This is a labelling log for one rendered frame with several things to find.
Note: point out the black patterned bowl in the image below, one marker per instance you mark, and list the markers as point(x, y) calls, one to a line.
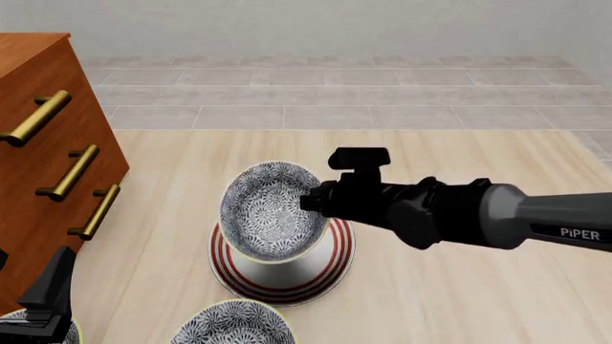
point(75, 333)
point(263, 215)
point(234, 322)

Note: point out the white plate with red rings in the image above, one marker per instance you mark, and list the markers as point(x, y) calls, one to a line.
point(277, 283)

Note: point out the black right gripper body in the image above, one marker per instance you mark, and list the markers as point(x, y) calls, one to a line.
point(354, 200)

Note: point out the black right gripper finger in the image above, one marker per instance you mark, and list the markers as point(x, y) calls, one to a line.
point(312, 200)

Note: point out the grey and black right arm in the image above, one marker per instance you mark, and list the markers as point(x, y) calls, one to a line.
point(507, 215)

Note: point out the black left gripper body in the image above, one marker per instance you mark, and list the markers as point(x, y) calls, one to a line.
point(33, 328)

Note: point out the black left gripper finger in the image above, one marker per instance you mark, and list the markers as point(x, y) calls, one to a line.
point(3, 261)
point(52, 286)

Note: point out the wooden cabinet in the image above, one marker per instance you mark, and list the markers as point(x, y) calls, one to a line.
point(28, 186)

